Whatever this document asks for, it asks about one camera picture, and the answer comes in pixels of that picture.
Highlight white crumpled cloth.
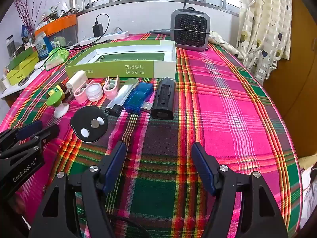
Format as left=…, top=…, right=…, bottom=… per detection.
left=298, top=154, right=317, bottom=228

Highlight white charger adapter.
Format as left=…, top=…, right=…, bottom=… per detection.
left=65, top=70, right=89, bottom=93

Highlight pile of small sundries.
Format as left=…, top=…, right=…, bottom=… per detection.
left=37, top=6, right=82, bottom=23

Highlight white round plastic jar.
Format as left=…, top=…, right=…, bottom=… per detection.
left=87, top=83, right=104, bottom=102

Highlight brown bottle green label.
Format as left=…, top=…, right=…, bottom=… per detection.
left=46, top=84, right=68, bottom=99

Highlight dark glass jar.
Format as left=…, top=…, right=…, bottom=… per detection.
left=5, top=35, right=16, bottom=57

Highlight pink green plaid tablecloth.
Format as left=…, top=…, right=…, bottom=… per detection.
left=0, top=33, right=303, bottom=238

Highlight orange rimmed clear bin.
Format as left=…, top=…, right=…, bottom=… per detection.
left=35, top=14, right=78, bottom=46

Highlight grey fan heater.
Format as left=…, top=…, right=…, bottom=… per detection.
left=170, top=7, right=211, bottom=52

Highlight silver black lighter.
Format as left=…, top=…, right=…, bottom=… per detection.
left=104, top=78, right=139, bottom=116

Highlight black power adapter with cable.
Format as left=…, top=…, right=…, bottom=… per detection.
left=53, top=13, right=111, bottom=52

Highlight black rectangular plastic case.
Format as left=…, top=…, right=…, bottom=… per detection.
left=151, top=77, right=176, bottom=120

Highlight patterned cream cloth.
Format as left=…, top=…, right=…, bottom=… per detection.
left=208, top=31, right=245, bottom=60

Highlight purple flower branches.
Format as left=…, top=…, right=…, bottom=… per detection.
left=13, top=0, right=51, bottom=36

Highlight blue translucent USB dongle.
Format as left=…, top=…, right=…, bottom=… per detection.
left=124, top=82, right=154, bottom=116

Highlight green white mushroom knob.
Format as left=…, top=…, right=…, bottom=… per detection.
left=46, top=91, right=70, bottom=118

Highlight green white cardboard box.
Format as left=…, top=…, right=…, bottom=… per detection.
left=65, top=40, right=177, bottom=78

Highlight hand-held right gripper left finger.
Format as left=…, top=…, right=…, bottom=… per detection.
left=28, top=141, right=127, bottom=238

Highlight white power strip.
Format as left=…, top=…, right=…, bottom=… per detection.
left=79, top=30, right=130, bottom=46

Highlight green tissue pack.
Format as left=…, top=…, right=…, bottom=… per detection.
left=45, top=47, right=70, bottom=71

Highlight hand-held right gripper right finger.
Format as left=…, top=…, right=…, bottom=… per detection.
left=191, top=142, right=289, bottom=238

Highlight pink plastic clip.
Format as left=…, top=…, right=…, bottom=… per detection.
left=103, top=75, right=121, bottom=99
left=73, top=80, right=90, bottom=104

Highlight yellow-green box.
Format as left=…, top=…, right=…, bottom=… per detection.
left=7, top=57, right=40, bottom=85

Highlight dark green box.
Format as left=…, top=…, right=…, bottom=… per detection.
left=7, top=48, right=39, bottom=72

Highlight blue carton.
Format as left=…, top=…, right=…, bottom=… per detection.
left=35, top=33, right=53, bottom=57

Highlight wooden cabinet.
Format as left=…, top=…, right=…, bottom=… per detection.
left=263, top=0, right=317, bottom=159

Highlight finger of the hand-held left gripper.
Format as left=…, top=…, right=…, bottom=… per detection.
left=0, top=120, right=43, bottom=152
left=0, top=124, right=60, bottom=159

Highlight patterned cream curtain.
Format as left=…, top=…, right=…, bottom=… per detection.
left=236, top=0, right=293, bottom=85

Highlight black round button disc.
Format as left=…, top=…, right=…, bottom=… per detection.
left=70, top=106, right=109, bottom=143

